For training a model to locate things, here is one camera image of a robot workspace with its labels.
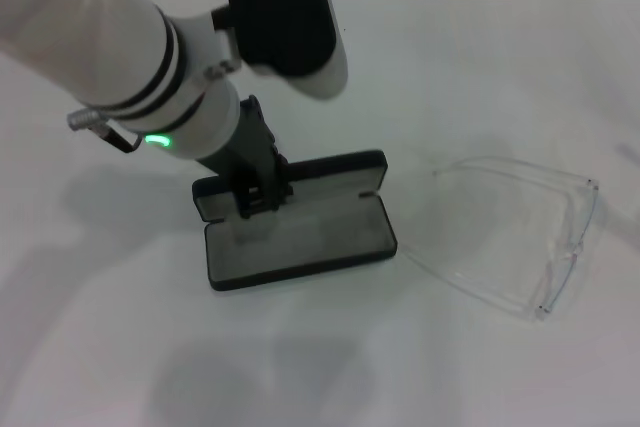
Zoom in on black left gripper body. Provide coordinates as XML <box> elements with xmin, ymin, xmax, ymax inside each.
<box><xmin>194</xmin><ymin>93</ymin><xmax>289</xmax><ymax>191</ymax></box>

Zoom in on black glasses case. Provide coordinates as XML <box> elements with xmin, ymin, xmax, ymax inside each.
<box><xmin>191</xmin><ymin>148</ymin><xmax>400</xmax><ymax>293</ymax></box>

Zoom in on clear white glasses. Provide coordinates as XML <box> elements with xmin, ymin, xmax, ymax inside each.
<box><xmin>399</xmin><ymin>155</ymin><xmax>602</xmax><ymax>324</ymax></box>

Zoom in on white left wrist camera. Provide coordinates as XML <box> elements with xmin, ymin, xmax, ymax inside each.
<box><xmin>210</xmin><ymin>0</ymin><xmax>350</xmax><ymax>99</ymax></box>

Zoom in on left arm cable with plug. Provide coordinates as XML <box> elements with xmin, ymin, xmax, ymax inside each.
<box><xmin>66</xmin><ymin>105</ymin><xmax>142</xmax><ymax>154</ymax></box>

